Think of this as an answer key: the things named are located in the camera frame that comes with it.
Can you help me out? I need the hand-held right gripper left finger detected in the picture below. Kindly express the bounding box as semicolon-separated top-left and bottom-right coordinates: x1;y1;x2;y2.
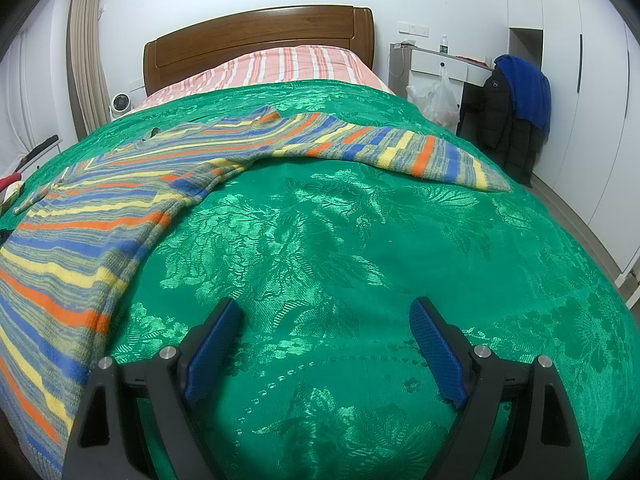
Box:
61;297;245;480

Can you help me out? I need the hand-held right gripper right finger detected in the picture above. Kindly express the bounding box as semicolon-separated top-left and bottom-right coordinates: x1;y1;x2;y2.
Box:
408;297;587;480

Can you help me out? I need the striped knit sweater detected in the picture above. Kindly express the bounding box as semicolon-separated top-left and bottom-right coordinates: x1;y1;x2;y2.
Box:
0;105;512;480

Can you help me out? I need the green floral bedspread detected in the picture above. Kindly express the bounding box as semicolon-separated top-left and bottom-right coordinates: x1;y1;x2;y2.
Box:
0;77;640;480

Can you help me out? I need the black puffer jacket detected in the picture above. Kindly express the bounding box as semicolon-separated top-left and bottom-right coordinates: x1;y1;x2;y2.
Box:
457;67;543;186

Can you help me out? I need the white plastic bag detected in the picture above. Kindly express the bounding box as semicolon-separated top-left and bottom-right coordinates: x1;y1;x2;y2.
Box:
406;62;461;128

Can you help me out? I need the striped pillow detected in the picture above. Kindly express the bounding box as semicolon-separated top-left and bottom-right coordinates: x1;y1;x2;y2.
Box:
0;180;26;213

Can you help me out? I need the small white fan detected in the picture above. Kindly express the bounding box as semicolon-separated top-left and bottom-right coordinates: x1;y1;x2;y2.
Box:
110;91;133;120

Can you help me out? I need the dark cloth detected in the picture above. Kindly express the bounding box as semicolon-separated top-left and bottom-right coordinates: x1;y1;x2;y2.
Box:
15;134;61;171

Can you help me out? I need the blue garment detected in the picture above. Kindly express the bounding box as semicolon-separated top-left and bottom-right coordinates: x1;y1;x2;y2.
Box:
494;54;552;138

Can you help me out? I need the white wardrobe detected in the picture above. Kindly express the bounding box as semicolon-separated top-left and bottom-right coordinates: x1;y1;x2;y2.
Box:
505;0;640;271

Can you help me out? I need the white desk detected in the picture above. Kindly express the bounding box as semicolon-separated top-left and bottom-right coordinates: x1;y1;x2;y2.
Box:
390;42;496;126

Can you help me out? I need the pink striped quilt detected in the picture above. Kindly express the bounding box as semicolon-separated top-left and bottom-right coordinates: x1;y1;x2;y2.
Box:
132;45;396;111

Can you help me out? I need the beige curtain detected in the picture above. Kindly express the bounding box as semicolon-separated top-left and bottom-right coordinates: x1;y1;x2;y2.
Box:
66;0;112;143

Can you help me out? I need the white sheer curtain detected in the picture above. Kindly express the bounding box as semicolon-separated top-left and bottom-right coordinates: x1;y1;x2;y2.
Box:
0;0;76;161

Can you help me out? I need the wooden headboard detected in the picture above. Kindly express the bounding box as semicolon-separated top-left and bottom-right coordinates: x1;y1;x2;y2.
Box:
143;6;376;98

